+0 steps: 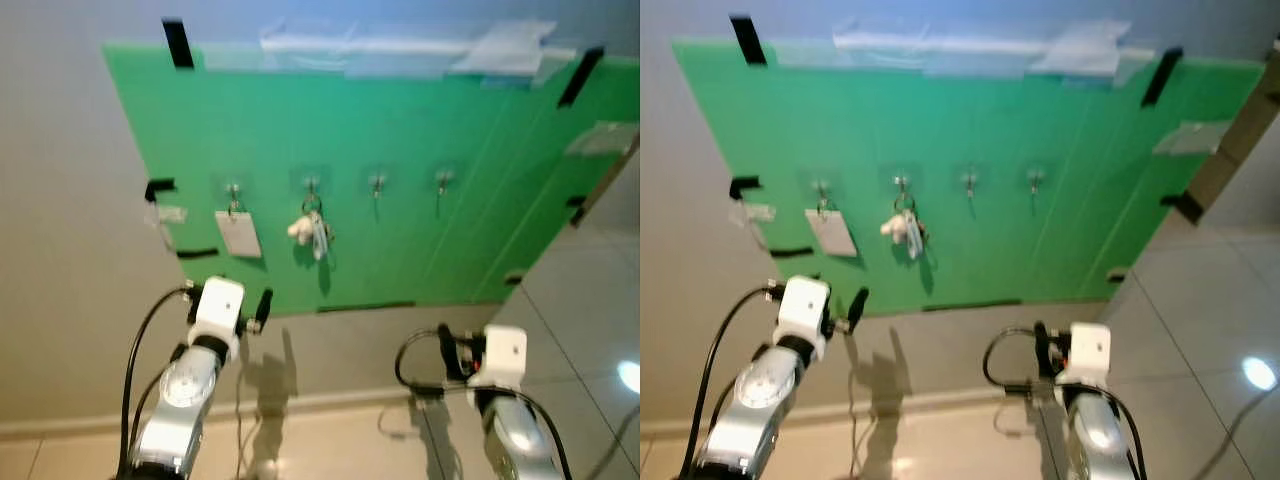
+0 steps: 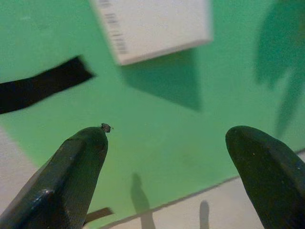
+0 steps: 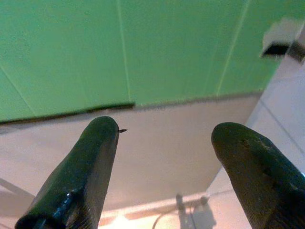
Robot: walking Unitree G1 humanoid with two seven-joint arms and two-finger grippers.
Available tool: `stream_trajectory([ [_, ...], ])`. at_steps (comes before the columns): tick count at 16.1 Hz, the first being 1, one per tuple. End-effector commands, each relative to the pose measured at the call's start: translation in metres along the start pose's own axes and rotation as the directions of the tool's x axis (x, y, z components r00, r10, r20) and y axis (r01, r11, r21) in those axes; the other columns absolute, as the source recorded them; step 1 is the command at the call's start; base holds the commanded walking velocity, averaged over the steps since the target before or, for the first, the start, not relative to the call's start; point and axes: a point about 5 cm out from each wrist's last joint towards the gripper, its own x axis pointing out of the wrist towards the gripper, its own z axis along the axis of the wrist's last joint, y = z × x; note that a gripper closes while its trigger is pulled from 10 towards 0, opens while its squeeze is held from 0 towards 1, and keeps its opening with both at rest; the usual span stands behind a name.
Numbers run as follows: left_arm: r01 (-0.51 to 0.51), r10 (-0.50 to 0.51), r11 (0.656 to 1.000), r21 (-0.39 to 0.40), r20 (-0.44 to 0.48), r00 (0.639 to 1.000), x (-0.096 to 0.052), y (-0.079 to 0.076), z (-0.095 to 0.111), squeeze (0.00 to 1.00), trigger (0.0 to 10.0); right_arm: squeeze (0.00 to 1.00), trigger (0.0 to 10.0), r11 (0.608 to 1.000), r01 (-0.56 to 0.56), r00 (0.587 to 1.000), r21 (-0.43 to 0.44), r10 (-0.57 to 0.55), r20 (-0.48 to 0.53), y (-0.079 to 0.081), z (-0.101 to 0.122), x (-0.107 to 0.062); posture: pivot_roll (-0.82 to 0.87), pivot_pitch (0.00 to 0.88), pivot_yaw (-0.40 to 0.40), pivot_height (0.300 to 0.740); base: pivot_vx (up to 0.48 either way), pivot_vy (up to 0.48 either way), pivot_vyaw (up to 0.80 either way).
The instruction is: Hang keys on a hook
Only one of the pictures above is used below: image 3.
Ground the green wall backdrop cloth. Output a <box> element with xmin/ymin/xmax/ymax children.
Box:
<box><xmin>0</xmin><ymin>0</ymin><xmax>305</xmax><ymax>125</ymax></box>

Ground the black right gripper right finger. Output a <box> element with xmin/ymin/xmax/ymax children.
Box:
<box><xmin>211</xmin><ymin>122</ymin><xmax>305</xmax><ymax>229</ymax></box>

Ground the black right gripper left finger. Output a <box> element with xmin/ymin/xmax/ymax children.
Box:
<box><xmin>14</xmin><ymin>115</ymin><xmax>128</xmax><ymax>229</ymax></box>

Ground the white cabinet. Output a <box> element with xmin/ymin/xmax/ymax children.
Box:
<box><xmin>246</xmin><ymin>16</ymin><xmax>305</xmax><ymax>172</ymax></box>

